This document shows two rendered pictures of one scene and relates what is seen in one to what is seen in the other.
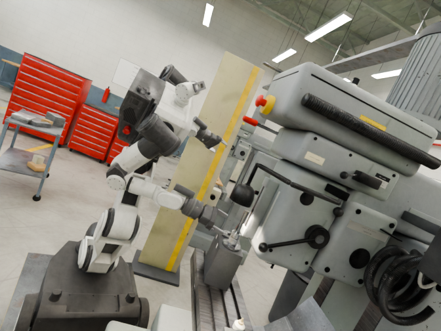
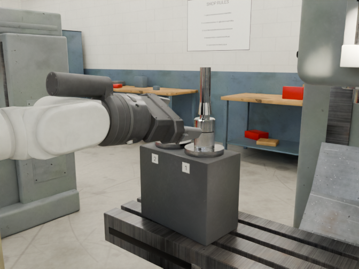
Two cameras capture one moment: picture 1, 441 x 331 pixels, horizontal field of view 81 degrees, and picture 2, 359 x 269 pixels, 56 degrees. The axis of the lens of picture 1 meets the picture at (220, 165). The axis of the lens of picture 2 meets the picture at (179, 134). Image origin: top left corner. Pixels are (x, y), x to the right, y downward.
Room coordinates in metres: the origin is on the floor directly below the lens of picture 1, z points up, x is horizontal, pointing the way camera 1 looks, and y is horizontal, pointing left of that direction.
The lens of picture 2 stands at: (0.65, 0.32, 1.35)
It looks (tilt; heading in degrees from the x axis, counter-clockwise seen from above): 12 degrees down; 319
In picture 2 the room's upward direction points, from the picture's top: straight up
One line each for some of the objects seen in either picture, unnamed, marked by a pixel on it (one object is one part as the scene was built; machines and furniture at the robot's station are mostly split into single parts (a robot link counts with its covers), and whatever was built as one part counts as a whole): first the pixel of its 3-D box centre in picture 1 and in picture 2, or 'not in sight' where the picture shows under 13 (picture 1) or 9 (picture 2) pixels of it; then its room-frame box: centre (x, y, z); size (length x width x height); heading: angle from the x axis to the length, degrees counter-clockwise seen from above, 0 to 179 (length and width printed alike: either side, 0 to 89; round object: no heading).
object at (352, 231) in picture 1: (336, 231); not in sight; (0.90, -0.47, 1.47); 0.24 x 0.19 x 0.26; 12
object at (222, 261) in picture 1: (222, 256); (187, 183); (1.22, -0.19, 1.06); 0.22 x 0.12 x 0.20; 5
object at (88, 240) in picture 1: (98, 254); not in sight; (1.40, 0.44, 0.68); 0.21 x 0.20 x 0.13; 31
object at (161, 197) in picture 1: (168, 197); (53, 125); (1.11, 0.16, 1.26); 0.13 x 0.09 x 0.07; 99
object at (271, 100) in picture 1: (268, 104); not in sight; (0.82, -0.06, 1.76); 0.06 x 0.02 x 0.06; 12
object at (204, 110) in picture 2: (242, 221); (204, 93); (1.17, -0.20, 1.28); 0.03 x 0.03 x 0.11
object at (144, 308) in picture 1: (138, 317); not in sight; (1.29, 0.07, 0.50); 0.20 x 0.05 x 0.20; 31
